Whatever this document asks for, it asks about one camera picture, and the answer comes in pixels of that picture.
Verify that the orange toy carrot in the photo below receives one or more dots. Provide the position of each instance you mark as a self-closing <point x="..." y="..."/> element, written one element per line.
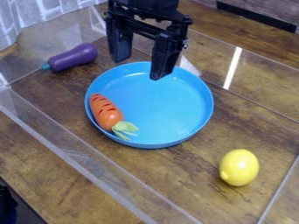
<point x="110" y="117"/>

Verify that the purple toy eggplant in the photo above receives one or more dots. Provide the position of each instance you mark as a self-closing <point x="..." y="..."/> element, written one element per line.
<point x="80" y="55"/>

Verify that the blue round tray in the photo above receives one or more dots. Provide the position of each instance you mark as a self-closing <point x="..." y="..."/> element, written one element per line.
<point x="169" y="109"/>

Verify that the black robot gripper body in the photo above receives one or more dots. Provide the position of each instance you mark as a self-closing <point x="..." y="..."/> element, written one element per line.
<point x="146" y="17"/>

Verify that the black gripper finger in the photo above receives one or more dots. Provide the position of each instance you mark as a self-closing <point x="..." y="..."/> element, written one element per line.
<point x="167" y="48"/>
<point x="119" y="40"/>

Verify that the yellow toy lemon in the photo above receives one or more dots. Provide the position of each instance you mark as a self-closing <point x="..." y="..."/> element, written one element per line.
<point x="239" y="167"/>

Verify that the black bar on table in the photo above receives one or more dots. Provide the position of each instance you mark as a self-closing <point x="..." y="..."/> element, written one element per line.
<point x="282" y="25"/>

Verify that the white patterned curtain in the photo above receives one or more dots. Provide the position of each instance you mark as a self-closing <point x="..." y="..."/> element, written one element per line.
<point x="22" y="13"/>

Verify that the clear acrylic enclosure wall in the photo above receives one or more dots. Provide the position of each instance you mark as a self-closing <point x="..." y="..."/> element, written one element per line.
<point x="82" y="179"/>

